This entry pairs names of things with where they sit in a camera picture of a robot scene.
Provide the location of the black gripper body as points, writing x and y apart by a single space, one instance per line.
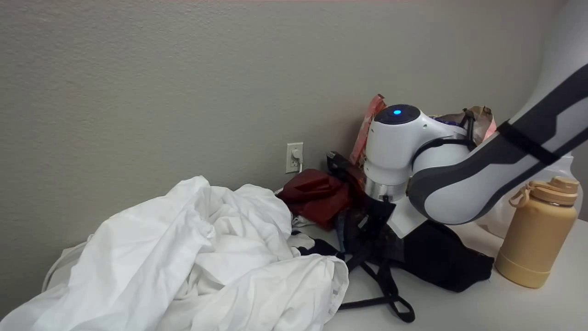
378 217

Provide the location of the floral print tote bag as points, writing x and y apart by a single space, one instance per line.
367 121

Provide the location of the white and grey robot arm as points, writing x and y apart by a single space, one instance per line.
465 177

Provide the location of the white wall outlet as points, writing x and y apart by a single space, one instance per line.
294 156

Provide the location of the black folded cloth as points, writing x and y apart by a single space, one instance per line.
446 258

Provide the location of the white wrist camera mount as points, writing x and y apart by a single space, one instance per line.
404 219

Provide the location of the white crumpled bed sheet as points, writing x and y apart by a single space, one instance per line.
184 258

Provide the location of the black and red printed bag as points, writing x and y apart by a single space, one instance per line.
312 195

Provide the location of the yellow water bottle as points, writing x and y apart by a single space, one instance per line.
535 239

